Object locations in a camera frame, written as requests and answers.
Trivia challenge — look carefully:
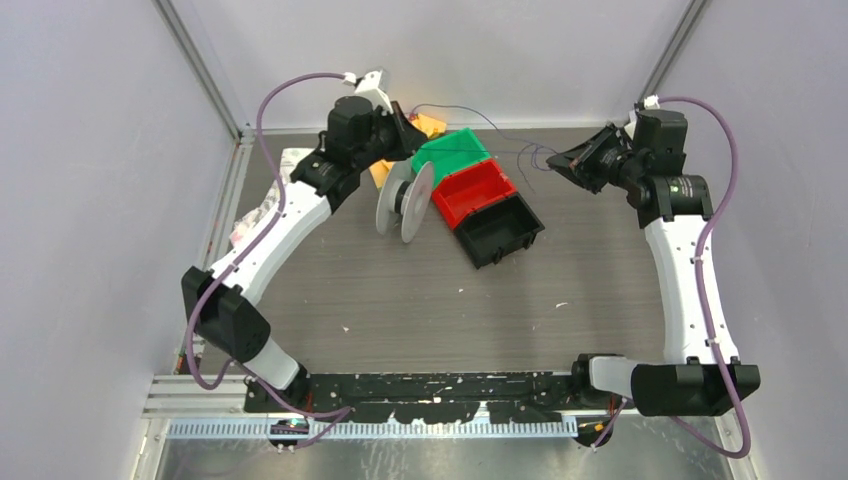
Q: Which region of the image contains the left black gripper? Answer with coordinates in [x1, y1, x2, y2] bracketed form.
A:
[353, 101, 426, 172]

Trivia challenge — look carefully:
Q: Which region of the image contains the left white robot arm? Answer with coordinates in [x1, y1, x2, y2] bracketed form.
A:
[181, 96, 427, 414]

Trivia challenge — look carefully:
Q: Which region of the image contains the thin purple wire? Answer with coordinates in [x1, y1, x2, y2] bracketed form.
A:
[407, 103, 561, 193]

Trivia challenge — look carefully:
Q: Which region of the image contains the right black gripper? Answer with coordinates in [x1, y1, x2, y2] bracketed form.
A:
[550, 122, 647, 195]

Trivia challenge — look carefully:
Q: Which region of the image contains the grey plastic cable spool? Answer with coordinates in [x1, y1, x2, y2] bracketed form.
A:
[376, 161, 435, 243]

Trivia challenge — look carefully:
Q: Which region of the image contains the black plastic bin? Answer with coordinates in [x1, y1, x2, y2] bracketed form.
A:
[453, 193, 545, 269]

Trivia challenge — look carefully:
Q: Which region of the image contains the white patterned cloth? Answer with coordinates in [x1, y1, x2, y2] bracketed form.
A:
[229, 147, 313, 247]

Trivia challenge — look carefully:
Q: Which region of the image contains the green plastic bin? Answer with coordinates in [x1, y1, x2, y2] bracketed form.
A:
[411, 128, 492, 188]

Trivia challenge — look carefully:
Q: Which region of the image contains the yellow patterned cloth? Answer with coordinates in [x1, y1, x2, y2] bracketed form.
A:
[369, 112, 447, 191]

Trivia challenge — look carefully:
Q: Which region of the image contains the red plastic bin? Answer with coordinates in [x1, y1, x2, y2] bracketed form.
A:
[432, 158, 517, 231]

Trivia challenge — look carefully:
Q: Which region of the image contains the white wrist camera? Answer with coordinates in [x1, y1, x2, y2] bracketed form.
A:
[342, 69, 394, 114]
[623, 95, 660, 140]

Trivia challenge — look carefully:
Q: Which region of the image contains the white slotted cable duct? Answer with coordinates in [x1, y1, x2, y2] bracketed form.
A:
[166, 416, 578, 440]

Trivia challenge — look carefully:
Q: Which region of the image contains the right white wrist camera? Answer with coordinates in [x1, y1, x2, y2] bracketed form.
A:
[623, 95, 660, 140]

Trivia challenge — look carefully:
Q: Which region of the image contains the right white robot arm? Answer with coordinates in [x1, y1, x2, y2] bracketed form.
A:
[546, 110, 761, 417]

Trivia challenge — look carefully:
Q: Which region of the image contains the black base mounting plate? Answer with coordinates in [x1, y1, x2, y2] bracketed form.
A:
[280, 371, 622, 425]

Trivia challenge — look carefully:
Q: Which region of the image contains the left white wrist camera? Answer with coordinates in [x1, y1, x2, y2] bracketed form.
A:
[342, 69, 394, 114]

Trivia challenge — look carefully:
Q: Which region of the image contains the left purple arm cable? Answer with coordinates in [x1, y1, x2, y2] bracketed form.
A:
[184, 72, 359, 392]

